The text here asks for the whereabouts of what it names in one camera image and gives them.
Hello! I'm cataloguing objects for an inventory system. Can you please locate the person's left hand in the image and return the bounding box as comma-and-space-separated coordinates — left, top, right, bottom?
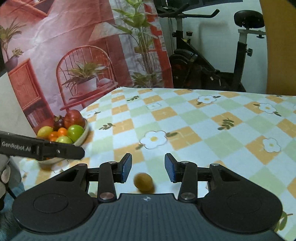
0, 155, 11, 200

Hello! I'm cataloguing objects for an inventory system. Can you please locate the dark purple mangosteen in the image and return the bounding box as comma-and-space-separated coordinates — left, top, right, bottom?
53, 115, 65, 131

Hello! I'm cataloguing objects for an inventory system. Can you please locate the checkered floral tablecloth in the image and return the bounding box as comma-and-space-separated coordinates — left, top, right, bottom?
18, 87, 296, 240

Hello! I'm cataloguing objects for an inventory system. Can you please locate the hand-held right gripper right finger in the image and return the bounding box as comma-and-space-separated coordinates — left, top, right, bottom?
164, 153, 241, 201

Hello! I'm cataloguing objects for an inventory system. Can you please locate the yellow wooden door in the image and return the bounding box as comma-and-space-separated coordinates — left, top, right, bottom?
259, 0, 296, 96

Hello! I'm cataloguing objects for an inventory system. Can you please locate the white refrigerator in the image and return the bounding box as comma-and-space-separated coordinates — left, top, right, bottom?
0, 72, 37, 139

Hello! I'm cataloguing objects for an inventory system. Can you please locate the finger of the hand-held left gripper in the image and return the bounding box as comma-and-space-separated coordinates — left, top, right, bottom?
44, 142, 85, 160

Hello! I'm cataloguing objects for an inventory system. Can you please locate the green apple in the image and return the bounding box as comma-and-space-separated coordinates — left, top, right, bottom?
68, 125, 84, 143
55, 136, 73, 144

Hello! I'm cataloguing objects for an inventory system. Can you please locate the dark blue cloth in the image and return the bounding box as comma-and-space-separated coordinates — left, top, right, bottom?
0, 185, 23, 232

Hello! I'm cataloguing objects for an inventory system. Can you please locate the wall poster with red furniture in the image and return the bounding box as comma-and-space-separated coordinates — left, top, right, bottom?
0, 0, 174, 135

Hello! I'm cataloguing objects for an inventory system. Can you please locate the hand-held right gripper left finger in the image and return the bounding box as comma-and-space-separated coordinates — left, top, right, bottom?
55, 153, 133, 202

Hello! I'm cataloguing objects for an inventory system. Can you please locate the yellow lemon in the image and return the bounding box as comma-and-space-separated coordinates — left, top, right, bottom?
37, 126, 54, 138

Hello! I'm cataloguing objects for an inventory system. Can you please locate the small brown round fruit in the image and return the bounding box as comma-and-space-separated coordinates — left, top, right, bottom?
134, 173, 153, 193

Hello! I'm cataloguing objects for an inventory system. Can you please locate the black exercise bike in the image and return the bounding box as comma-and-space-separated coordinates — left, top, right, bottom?
154, 0, 266, 92

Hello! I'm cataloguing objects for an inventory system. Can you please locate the red apple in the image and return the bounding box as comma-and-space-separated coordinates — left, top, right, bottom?
64, 110, 85, 129

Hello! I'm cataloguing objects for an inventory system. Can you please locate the cream shallow bowl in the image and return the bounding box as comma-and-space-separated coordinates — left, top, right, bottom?
37, 118, 89, 165

